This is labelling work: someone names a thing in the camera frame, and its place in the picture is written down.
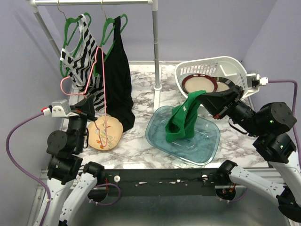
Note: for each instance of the striped black white tank top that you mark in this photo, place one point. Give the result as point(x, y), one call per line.
point(77, 63)

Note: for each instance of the green tank top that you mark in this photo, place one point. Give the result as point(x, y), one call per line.
point(182, 122)

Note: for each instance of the white plastic basket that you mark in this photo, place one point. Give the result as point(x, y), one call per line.
point(222, 66)

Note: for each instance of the dark rimmed plate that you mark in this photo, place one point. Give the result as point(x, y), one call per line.
point(222, 84)

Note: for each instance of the silver clothes rack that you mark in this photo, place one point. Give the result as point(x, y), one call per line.
point(34, 4)

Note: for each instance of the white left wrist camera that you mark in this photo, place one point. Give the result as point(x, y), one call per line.
point(59, 109)

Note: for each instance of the pink wire hanger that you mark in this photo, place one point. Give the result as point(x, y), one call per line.
point(85, 94)

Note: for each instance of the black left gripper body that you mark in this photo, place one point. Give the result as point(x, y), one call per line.
point(78, 125)

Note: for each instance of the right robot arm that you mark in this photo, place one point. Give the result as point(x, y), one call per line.
point(269, 126)

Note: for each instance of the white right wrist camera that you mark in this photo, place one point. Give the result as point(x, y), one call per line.
point(255, 81)

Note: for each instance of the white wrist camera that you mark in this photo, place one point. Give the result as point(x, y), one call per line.
point(59, 109)
point(255, 81)

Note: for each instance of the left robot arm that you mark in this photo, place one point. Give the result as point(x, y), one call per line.
point(66, 193)

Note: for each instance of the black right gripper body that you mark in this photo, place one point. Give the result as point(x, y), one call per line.
point(240, 113)

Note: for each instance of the red rimmed plate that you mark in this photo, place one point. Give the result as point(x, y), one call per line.
point(199, 82)

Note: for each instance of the black base bar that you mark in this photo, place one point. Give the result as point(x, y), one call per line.
point(163, 182)

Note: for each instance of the beige bird painted plate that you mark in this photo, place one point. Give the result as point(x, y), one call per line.
point(114, 133)

